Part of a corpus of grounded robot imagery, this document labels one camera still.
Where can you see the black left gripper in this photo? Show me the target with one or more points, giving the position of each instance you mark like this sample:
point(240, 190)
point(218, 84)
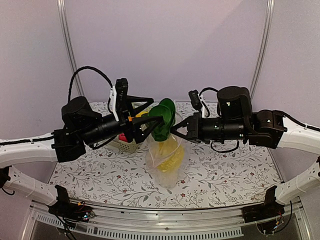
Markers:
point(132, 130)

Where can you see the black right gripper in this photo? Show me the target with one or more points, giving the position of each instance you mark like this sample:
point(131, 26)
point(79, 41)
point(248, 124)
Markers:
point(193, 133)

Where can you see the green toy leaf vegetable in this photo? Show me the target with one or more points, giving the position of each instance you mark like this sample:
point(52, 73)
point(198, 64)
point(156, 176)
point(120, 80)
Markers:
point(167, 110)

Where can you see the toy napa cabbage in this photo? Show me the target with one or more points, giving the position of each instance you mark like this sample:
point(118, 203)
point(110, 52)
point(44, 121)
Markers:
point(167, 155)

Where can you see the clear zip top bag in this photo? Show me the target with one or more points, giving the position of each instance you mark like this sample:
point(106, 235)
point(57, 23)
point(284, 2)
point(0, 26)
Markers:
point(166, 180)

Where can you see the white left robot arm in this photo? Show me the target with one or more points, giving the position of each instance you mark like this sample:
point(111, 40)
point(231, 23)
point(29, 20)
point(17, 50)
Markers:
point(83, 128)

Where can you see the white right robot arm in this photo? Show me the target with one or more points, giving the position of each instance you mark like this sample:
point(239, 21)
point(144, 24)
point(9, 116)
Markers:
point(265, 128)

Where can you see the red toy food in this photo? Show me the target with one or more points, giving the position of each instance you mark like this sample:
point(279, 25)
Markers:
point(122, 137)

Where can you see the yellow toy lemon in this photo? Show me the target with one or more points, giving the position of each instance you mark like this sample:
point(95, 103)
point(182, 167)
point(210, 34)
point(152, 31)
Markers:
point(142, 114)

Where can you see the pale green plastic basket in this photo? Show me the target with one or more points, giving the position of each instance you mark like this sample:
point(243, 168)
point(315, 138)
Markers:
point(129, 147)

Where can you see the floral patterned table mat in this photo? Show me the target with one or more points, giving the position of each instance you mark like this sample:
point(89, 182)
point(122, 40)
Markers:
point(211, 178)

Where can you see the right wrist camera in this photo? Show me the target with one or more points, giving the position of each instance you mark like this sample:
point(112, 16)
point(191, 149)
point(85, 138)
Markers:
point(198, 103)

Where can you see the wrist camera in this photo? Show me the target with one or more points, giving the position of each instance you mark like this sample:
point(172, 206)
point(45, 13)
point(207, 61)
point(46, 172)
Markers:
point(118, 99)
point(198, 103)

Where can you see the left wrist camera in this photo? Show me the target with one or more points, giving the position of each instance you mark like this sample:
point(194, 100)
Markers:
point(118, 99)

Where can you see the front aluminium rail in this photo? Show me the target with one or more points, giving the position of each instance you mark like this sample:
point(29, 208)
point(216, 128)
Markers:
point(116, 222)

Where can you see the left aluminium frame post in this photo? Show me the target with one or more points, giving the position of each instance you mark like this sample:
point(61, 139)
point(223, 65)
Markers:
point(61, 6)

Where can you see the aluminium frame post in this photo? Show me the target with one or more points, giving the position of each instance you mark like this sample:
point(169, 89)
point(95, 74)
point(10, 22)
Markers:
point(61, 6)
point(270, 5)

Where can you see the right aluminium frame post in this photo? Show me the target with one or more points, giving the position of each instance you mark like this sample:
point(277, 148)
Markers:
point(270, 5)

